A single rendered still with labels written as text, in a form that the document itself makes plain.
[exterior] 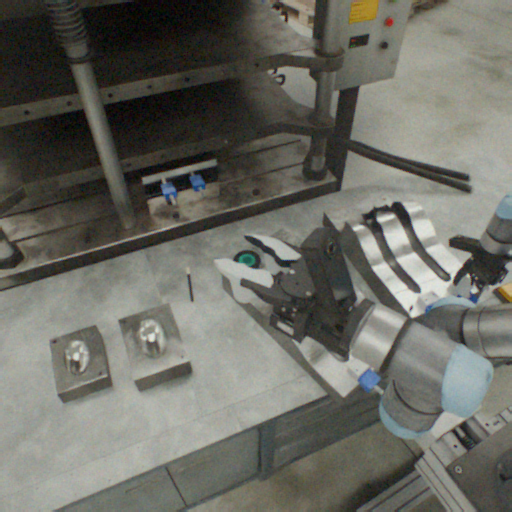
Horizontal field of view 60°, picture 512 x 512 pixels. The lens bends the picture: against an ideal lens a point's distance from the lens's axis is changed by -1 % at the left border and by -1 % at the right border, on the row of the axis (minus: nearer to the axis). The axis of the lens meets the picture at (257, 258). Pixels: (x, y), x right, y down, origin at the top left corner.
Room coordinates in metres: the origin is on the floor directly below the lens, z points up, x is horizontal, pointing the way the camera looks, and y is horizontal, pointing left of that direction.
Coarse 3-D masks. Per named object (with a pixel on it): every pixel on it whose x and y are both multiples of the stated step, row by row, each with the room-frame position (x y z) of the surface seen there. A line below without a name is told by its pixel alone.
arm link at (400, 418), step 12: (384, 396) 0.26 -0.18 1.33; (396, 396) 0.24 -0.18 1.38; (384, 408) 0.24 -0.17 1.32; (396, 408) 0.23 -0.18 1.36; (408, 408) 0.22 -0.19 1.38; (384, 420) 0.23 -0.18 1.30; (396, 420) 0.22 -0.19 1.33; (408, 420) 0.21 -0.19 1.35; (420, 420) 0.21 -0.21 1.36; (432, 420) 0.21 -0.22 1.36; (396, 432) 0.22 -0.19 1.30; (408, 432) 0.21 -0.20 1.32; (420, 432) 0.21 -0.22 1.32
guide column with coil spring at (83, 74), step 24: (72, 0) 1.15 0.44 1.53; (72, 24) 1.13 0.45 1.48; (72, 48) 1.12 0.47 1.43; (72, 72) 1.13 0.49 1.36; (96, 96) 1.14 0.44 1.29; (96, 120) 1.13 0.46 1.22; (96, 144) 1.13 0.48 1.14; (120, 168) 1.15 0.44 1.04; (120, 192) 1.13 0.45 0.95; (120, 216) 1.13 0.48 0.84
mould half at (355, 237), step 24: (336, 216) 1.11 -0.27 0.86; (360, 216) 1.03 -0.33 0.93; (384, 216) 1.03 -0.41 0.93; (360, 240) 0.94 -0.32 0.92; (432, 240) 0.97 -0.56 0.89; (360, 264) 0.91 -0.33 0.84; (384, 264) 0.87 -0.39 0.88; (408, 264) 0.87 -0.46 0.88; (456, 264) 0.87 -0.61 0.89; (384, 288) 0.79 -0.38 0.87; (432, 288) 0.78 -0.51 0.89; (408, 312) 0.69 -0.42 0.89
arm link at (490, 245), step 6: (486, 234) 0.74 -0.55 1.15; (480, 240) 0.75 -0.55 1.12; (486, 240) 0.73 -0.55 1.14; (492, 240) 0.72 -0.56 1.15; (486, 246) 0.73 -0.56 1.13; (492, 246) 0.72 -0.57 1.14; (498, 246) 0.71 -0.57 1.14; (504, 246) 0.71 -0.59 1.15; (510, 246) 0.71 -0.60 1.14; (492, 252) 0.71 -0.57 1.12; (498, 252) 0.71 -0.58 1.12; (504, 252) 0.71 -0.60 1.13
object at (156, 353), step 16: (128, 320) 0.68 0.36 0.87; (144, 320) 0.68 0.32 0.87; (160, 320) 0.68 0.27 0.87; (128, 336) 0.63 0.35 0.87; (144, 336) 0.64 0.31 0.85; (160, 336) 0.64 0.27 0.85; (176, 336) 0.63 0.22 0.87; (128, 352) 0.58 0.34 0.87; (144, 352) 0.59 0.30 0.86; (160, 352) 0.59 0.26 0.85; (176, 352) 0.58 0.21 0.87; (144, 368) 0.53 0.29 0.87; (160, 368) 0.53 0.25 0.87; (176, 368) 0.54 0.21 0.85; (192, 368) 0.56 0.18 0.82; (144, 384) 0.51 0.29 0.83
